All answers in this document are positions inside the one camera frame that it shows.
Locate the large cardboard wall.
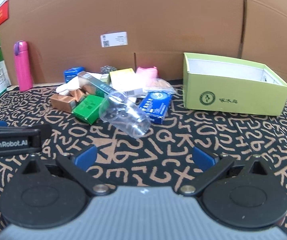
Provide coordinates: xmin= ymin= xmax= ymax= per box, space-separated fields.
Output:
xmin=4 ymin=0 xmax=246 ymax=86

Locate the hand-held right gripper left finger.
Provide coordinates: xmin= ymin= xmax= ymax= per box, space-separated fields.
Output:
xmin=16 ymin=145 xmax=110 ymax=197

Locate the yellow box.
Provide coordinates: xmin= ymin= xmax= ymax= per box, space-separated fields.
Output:
xmin=109 ymin=68 xmax=144 ymax=97

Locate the copper coloured box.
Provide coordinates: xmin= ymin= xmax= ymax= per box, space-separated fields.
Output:
xmin=70 ymin=85 xmax=94 ymax=102
xmin=50 ymin=94 xmax=77 ymax=113

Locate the light green shoe box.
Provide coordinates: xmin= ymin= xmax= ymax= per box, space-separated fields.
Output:
xmin=183 ymin=52 xmax=287 ymax=117

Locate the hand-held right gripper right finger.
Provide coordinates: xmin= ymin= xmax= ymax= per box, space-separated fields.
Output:
xmin=178 ymin=147 xmax=274 ymax=196

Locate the small blue box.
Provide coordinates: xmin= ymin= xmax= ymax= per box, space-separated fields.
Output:
xmin=64 ymin=67 xmax=85 ymax=83

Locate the white shipping label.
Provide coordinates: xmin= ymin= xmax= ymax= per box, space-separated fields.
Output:
xmin=100 ymin=32 xmax=128 ymax=47

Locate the pink cloth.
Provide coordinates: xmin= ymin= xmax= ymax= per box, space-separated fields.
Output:
xmin=136 ymin=66 xmax=158 ymax=82

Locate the small patterned packet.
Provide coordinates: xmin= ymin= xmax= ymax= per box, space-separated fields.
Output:
xmin=77 ymin=71 xmax=116 ymax=98

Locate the black patterned mat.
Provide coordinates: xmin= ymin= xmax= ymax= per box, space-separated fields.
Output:
xmin=0 ymin=80 xmax=287 ymax=240

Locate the steel wool scrubber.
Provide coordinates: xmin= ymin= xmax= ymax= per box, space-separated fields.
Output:
xmin=101 ymin=65 xmax=117 ymax=75

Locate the flat blue box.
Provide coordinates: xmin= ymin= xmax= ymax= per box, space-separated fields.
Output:
xmin=139 ymin=92 xmax=173 ymax=125

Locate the clear plastic tube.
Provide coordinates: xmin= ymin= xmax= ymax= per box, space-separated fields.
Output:
xmin=99 ymin=90 xmax=151 ymax=138

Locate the bag of cotton swabs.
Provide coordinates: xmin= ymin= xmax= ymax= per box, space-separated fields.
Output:
xmin=143 ymin=78 xmax=176 ymax=96

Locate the pink bottle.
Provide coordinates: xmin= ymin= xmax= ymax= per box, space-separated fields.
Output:
xmin=14 ymin=41 xmax=33 ymax=92

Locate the small green box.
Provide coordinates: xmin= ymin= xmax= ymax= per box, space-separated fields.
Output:
xmin=73 ymin=94 xmax=107 ymax=125

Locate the large plain cardboard box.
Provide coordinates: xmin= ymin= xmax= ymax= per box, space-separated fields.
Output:
xmin=241 ymin=0 xmax=287 ymax=93

